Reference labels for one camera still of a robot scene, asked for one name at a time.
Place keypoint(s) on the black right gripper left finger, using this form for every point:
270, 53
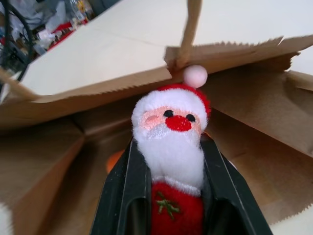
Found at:
117, 195

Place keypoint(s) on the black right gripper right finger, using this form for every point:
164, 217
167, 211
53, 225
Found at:
227, 195

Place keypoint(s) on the Santa Claus plush toy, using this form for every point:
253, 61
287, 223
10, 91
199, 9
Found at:
174, 137

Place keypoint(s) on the orange plush toy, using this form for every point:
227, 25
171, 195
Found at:
113, 162

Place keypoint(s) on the brown paper bag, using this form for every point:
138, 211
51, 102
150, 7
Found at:
244, 117

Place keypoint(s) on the cluttered background shelf items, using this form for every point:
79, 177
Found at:
51, 22

